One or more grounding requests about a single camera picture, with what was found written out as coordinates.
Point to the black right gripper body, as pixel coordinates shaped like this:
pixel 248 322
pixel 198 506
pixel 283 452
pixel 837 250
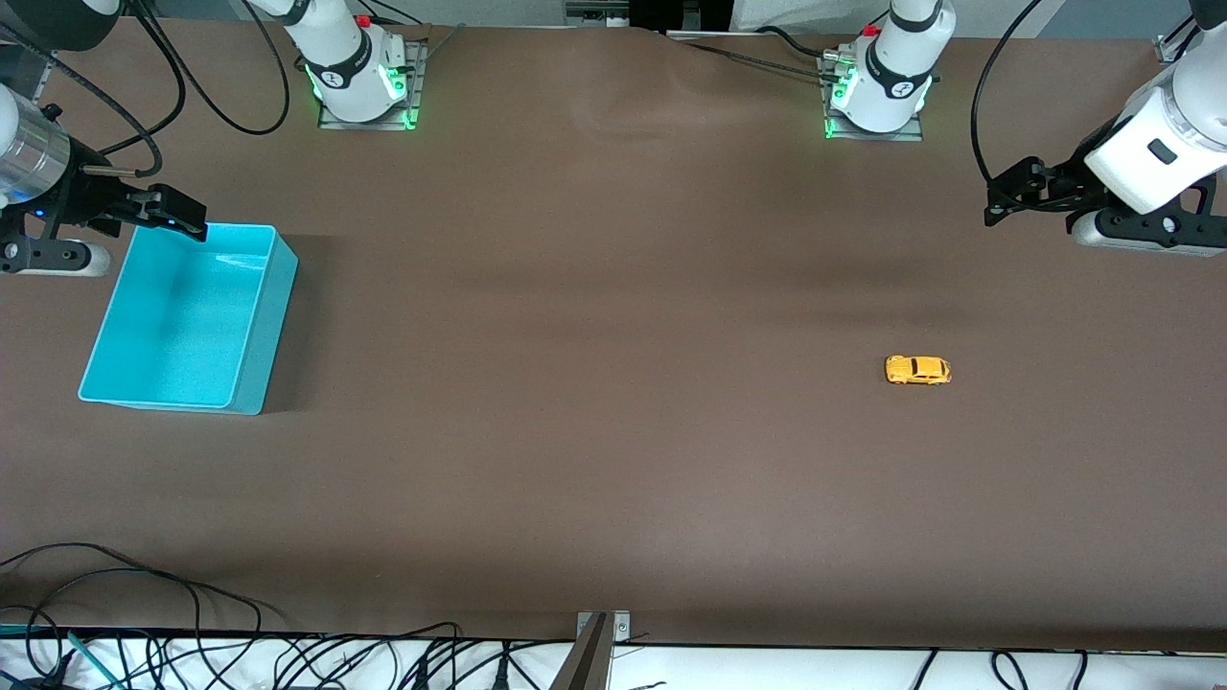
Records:
pixel 84 196

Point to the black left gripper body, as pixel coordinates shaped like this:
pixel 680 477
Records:
pixel 1057 186

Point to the yellow beetle toy car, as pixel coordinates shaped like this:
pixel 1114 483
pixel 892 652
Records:
pixel 917 370

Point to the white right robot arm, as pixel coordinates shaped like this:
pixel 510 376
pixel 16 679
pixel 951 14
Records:
pixel 345 57

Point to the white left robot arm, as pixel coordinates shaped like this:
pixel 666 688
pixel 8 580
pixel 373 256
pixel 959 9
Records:
pixel 891 77

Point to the teal plastic bin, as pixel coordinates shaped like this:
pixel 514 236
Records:
pixel 182 326

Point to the grey metal box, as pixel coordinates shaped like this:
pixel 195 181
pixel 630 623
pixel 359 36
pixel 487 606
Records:
pixel 594 11

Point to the grey metal bar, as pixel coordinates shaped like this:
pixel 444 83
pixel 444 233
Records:
pixel 585 666

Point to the aluminium frame profile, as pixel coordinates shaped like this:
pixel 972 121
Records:
pixel 1171 46
pixel 24 72

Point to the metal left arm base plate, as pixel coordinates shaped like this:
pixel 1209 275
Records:
pixel 863 136

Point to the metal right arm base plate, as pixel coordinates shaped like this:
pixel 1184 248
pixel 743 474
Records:
pixel 418 72

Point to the small metal bracket plate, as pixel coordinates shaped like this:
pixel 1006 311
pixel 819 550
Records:
pixel 618 625

